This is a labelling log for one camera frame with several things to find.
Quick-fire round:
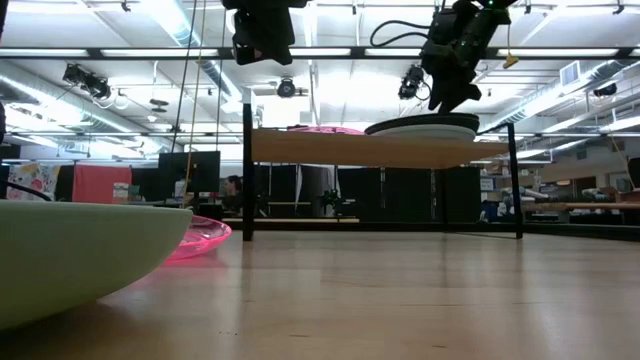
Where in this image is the wooden shelf black frame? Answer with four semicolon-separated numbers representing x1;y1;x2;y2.
242;102;525;241

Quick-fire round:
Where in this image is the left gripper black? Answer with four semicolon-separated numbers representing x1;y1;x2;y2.
232;7;296;66

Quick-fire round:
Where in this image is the person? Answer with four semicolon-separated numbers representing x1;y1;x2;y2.
222;174;245;216

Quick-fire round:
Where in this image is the black hanging cable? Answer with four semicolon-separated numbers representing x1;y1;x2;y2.
171;0;199;154

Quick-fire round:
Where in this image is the yellow hanging tag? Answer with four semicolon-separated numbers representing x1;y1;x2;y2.
502;24;520;70

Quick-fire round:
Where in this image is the round black ceiling lamp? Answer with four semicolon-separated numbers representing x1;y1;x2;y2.
276;77;297;99

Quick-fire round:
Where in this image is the small cardboard box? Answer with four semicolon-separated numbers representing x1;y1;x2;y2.
599;185;632;204

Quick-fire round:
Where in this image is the pale green plate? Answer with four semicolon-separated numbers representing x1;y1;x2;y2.
0;198;194;331

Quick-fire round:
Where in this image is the pale blue plate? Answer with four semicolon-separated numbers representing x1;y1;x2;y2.
363;112;481;137

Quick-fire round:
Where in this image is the white plate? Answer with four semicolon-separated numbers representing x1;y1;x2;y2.
372;124;477;143

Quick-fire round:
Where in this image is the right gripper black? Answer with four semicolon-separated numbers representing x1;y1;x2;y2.
420;7;501;114

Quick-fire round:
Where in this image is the black curved cable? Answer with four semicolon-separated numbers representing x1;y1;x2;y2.
0;179;52;202

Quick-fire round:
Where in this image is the silver ventilation duct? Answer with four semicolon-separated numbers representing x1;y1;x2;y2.
0;59;169;154

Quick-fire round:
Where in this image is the orange red panel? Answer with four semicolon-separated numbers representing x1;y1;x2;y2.
72;165;134;202

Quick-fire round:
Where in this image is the floral cloth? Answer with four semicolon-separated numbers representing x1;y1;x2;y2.
7;163;61;200

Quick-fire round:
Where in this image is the black track light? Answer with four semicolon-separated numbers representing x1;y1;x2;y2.
62;63;112;100

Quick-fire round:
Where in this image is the pink transparent plate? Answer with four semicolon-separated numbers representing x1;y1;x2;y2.
166;214;233;262
287;124;366;136

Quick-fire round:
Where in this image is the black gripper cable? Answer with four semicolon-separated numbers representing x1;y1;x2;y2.
369;19;432;49

